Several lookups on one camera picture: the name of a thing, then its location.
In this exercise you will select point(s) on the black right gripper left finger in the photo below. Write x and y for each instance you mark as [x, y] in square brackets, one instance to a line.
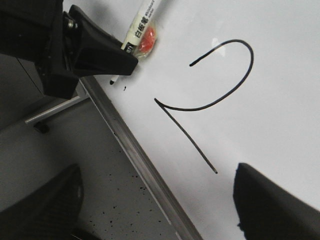
[50, 212]

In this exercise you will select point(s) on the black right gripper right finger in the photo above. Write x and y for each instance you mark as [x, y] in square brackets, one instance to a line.
[268, 212]

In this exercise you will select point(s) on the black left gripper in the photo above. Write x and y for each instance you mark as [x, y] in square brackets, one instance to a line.
[35, 30]

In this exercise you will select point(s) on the white black whiteboard marker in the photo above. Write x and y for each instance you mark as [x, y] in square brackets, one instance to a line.
[142, 34]

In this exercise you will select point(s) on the white whiteboard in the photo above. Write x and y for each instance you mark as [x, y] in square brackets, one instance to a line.
[227, 82]

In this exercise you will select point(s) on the silver metal stand bar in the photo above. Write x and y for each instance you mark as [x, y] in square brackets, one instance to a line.
[55, 110]

